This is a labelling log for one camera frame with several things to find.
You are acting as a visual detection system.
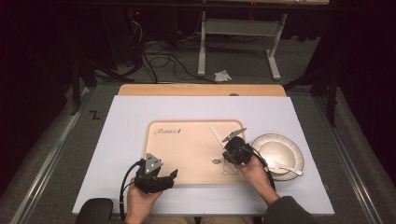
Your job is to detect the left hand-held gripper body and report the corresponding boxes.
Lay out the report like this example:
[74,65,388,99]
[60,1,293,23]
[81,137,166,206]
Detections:
[134,152,172,194]

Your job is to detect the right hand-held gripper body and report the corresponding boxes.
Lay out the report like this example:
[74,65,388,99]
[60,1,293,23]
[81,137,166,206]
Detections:
[221,127,254,166]

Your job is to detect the white chopstick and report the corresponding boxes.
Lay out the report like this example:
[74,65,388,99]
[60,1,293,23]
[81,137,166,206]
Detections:
[210,125,228,152]
[207,125,225,151]

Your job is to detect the beige tray with rabbit print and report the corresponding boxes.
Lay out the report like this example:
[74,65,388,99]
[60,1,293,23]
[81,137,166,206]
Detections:
[143,119,255,187]

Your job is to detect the white spoon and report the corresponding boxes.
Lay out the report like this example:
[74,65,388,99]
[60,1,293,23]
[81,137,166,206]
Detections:
[267,161,304,177]

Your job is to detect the white ribbed plate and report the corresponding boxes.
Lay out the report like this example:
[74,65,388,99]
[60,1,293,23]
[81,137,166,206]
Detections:
[250,133,305,182]

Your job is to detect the person's left hand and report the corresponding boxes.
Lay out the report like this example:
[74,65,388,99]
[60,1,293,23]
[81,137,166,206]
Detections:
[125,178,163,219]

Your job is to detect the person's right hand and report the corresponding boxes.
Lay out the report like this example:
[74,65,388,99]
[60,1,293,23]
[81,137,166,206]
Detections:
[235,155,274,191]

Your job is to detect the white board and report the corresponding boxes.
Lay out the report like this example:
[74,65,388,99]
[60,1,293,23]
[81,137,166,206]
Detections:
[72,94,335,217]

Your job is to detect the wooden table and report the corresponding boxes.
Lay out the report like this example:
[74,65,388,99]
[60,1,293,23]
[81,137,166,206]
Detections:
[117,83,288,97]

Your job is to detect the crumpled white tissue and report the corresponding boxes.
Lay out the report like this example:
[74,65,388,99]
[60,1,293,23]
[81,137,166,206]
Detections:
[213,69,233,83]

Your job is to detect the black tripod stand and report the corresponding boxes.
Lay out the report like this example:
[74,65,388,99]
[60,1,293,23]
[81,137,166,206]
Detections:
[282,66,342,128]
[68,57,127,117]

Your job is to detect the dark equipment with red light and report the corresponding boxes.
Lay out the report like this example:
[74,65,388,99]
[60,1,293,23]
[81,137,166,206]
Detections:
[101,7,148,68]

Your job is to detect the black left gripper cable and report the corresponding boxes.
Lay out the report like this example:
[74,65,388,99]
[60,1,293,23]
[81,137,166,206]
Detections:
[120,161,146,220]

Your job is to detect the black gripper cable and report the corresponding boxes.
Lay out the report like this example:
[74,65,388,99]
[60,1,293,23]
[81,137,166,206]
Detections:
[250,150,277,191]
[120,161,146,220]

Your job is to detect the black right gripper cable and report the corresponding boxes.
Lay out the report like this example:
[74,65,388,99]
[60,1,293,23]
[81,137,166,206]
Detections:
[250,150,277,191]

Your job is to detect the metal floor rail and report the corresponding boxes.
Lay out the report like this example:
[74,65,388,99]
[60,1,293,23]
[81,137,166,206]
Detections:
[8,87,92,224]
[312,95,387,224]

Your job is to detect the black floor cables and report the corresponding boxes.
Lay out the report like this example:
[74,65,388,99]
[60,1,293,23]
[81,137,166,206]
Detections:
[124,17,219,85]

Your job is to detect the white frame desk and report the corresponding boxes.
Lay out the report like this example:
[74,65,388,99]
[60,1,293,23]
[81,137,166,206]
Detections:
[197,0,331,81]

